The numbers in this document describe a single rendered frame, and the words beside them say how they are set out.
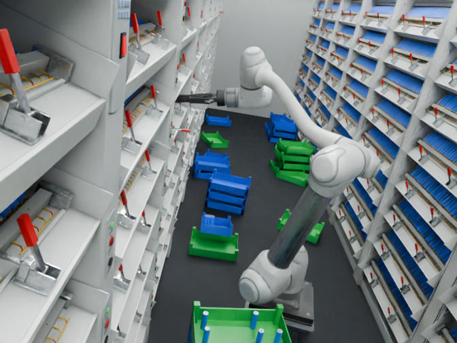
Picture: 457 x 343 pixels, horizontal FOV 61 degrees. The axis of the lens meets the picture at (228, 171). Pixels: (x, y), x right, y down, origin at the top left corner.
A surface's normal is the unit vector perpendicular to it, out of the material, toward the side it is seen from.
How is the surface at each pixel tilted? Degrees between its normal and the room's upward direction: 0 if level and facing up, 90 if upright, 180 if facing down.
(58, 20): 90
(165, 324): 0
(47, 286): 90
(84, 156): 90
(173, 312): 0
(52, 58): 90
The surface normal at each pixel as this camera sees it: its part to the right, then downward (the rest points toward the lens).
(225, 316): 0.13, 0.42
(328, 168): -0.62, 0.05
